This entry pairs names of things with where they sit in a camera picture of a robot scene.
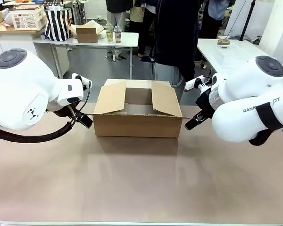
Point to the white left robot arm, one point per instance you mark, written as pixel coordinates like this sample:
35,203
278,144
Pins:
19,82

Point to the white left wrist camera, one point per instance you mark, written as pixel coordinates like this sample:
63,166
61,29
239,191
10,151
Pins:
83,81

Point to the white cabinet with wooden top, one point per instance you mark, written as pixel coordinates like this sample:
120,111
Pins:
11,44

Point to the white side table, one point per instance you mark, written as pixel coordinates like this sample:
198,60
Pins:
226,56

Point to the brown cardboard shipping box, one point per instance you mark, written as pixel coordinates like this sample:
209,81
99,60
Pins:
136,127

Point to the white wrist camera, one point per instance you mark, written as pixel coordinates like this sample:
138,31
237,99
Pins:
83,81
191,84

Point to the brown tape roll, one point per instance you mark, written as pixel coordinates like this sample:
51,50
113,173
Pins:
223,42

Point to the small open cardboard box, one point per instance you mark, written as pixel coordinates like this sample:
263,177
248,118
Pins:
87,35

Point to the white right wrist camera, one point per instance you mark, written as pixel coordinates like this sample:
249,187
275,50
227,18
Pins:
191,84

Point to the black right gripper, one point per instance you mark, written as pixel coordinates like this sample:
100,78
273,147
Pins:
204,103

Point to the bystander in blue shirt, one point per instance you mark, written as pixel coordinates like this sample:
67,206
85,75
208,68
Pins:
217,11

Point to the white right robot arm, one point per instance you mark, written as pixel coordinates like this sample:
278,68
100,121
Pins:
238,117

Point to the plastic cup with green drink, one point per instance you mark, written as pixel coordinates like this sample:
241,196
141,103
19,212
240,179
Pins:
109,33

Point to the white folding table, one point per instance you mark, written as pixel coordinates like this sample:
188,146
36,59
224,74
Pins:
127,38

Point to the bystander with beige bag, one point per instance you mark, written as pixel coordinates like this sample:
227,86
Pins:
141,26

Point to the bystander in grey trousers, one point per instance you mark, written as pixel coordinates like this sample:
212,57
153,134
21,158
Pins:
118,16

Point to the black tripod pole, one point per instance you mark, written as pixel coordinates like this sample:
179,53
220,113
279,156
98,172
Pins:
247,18

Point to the black white striped bag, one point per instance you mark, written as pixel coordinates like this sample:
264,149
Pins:
57,26

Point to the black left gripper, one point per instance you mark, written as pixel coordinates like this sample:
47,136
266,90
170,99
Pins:
69,111

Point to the plastic cup with brown drink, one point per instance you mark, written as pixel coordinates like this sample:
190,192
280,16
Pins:
118,35

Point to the person in black hoodie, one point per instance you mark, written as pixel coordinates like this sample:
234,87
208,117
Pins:
174,35

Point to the white plastic basket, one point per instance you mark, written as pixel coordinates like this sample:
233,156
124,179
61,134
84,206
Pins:
28,18

